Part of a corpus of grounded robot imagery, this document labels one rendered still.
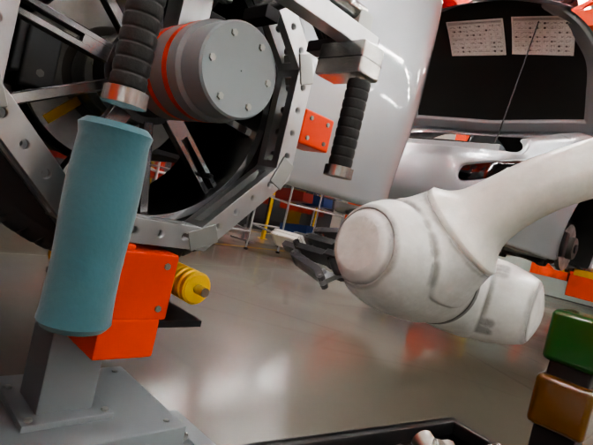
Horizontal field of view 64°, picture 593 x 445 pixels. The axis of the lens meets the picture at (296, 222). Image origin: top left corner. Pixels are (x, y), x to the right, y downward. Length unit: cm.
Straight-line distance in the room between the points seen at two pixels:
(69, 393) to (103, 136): 54
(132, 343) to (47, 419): 24
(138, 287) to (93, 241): 20
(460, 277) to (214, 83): 38
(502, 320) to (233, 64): 45
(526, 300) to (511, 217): 14
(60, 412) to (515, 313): 78
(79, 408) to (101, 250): 47
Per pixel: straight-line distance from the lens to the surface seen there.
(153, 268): 78
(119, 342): 80
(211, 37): 64
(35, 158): 70
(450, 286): 46
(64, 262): 62
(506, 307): 57
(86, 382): 100
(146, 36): 51
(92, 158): 60
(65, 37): 83
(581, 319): 41
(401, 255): 42
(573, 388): 42
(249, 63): 67
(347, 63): 74
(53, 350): 95
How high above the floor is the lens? 69
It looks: 2 degrees down
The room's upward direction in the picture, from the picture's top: 13 degrees clockwise
